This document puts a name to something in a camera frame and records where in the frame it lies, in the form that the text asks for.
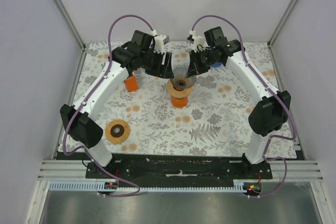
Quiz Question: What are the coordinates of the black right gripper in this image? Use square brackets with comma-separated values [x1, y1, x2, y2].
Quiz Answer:
[187, 49, 220, 79]

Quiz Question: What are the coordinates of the blue cone dripper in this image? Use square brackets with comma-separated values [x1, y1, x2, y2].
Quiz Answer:
[211, 62, 223, 69]

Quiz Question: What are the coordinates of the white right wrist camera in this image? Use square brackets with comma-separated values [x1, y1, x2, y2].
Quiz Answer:
[187, 30, 206, 52]

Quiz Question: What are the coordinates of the aluminium frame post right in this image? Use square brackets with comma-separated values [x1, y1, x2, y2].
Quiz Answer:
[267, 0, 299, 48]

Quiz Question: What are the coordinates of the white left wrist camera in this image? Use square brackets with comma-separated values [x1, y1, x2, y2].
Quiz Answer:
[150, 30, 170, 54]

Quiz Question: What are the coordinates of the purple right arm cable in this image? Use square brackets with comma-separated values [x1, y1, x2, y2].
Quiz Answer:
[190, 15, 298, 199]

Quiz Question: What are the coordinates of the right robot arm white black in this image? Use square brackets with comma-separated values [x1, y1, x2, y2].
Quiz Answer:
[187, 27, 291, 179]

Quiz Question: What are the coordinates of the aluminium frame post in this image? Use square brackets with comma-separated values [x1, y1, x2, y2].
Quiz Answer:
[52, 0, 86, 51]
[267, 0, 299, 48]

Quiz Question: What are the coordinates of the aluminium frame post left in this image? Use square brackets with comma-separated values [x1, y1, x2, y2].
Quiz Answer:
[52, 0, 86, 51]

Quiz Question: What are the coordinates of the light blue cable duct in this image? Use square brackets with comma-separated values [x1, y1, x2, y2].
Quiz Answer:
[49, 179, 263, 192]

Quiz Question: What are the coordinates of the ribbed glass coffee dripper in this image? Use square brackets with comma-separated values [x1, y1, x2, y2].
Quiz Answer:
[170, 66, 196, 91]

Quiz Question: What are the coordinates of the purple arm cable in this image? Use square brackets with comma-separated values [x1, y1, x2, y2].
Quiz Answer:
[190, 15, 298, 199]
[62, 14, 141, 197]

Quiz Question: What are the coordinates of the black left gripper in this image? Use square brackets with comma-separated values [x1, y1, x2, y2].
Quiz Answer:
[140, 49, 174, 80]

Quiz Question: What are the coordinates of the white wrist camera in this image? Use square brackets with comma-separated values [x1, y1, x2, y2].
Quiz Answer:
[150, 30, 170, 54]
[187, 30, 206, 52]

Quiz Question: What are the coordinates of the bamboo ring dripper stand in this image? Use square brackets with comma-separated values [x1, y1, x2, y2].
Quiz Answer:
[166, 80, 193, 99]

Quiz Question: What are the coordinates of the floral patterned table mat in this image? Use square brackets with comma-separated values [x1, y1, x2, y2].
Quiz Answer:
[74, 41, 278, 157]

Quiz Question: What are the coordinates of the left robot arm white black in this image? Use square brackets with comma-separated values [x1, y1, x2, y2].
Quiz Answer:
[60, 30, 173, 178]

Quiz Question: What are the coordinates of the orange coffee filter box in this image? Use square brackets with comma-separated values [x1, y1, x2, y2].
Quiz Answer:
[124, 74, 139, 92]

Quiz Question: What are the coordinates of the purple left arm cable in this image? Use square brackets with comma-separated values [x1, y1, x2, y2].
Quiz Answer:
[62, 14, 141, 197]

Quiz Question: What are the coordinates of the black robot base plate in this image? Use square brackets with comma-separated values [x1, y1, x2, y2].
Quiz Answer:
[85, 152, 273, 187]

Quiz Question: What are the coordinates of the aluminium rail front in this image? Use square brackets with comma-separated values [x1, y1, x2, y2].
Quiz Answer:
[37, 160, 323, 182]

